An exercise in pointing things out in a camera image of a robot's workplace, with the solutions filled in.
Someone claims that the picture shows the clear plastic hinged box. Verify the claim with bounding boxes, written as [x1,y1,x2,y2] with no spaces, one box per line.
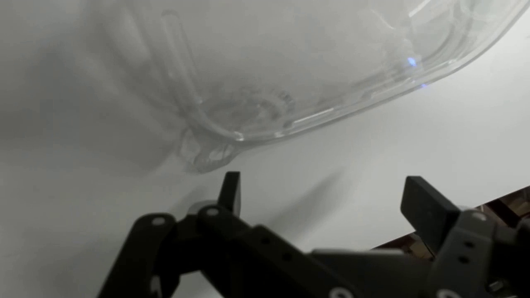
[104,0,530,174]

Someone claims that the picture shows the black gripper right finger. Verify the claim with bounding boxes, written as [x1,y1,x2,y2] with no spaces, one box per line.
[399,175,530,298]

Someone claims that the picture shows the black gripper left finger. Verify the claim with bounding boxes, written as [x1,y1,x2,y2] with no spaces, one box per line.
[97,170,332,298]

